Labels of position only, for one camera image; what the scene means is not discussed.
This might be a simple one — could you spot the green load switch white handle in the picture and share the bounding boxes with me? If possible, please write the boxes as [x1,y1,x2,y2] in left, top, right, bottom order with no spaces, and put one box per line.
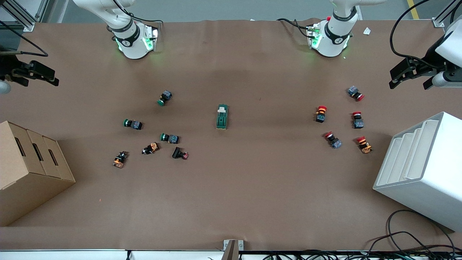
[216,104,229,130]

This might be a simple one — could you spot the red mushroom button orange block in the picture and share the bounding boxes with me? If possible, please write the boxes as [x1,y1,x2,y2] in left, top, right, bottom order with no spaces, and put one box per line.
[356,136,373,154]
[315,105,328,124]

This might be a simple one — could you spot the brown cardboard box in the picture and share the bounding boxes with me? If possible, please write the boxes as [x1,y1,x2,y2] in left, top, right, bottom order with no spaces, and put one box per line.
[0,121,76,227]

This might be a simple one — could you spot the white stepped plastic rack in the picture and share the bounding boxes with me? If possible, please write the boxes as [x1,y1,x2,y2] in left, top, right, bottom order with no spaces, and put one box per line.
[373,112,462,232]

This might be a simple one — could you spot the black button orange contact block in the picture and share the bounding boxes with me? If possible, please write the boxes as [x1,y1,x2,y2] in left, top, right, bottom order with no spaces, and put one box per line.
[141,142,160,155]
[112,151,129,169]

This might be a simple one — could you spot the brown paper table cover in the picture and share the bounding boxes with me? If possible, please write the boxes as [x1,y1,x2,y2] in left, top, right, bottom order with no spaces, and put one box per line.
[0,18,462,251]

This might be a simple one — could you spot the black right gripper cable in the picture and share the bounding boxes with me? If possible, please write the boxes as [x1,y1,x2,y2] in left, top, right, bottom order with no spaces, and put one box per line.
[0,21,49,57]

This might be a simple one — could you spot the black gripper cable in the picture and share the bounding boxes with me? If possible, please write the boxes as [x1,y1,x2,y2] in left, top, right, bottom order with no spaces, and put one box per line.
[0,21,49,57]
[390,0,439,68]

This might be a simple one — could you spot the aluminium frame profile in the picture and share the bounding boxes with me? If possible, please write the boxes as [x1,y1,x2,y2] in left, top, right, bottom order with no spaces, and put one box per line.
[432,0,462,28]
[0,0,49,32]

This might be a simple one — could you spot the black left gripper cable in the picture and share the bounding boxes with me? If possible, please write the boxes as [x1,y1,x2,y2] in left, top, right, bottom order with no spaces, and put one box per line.
[390,0,439,68]

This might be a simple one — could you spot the black right arm base cable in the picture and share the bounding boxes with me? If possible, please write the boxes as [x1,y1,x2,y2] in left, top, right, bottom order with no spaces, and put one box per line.
[110,0,164,26]

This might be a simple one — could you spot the black arm base cable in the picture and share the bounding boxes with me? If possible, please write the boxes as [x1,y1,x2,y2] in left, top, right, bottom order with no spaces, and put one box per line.
[276,18,315,37]
[110,0,164,26]

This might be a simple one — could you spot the black left arm base cable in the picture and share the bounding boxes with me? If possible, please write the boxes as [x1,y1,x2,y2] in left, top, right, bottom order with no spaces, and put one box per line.
[276,18,315,37]

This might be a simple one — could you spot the black looped floor cable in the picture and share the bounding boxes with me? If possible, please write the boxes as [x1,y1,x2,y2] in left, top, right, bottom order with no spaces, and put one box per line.
[366,209,456,253]

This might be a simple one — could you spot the black cable bundle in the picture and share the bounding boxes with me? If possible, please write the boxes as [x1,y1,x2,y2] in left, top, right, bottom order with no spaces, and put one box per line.
[262,249,462,260]

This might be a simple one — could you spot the metal table edge bracket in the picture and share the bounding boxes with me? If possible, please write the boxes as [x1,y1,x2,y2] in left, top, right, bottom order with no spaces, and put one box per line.
[223,239,244,260]

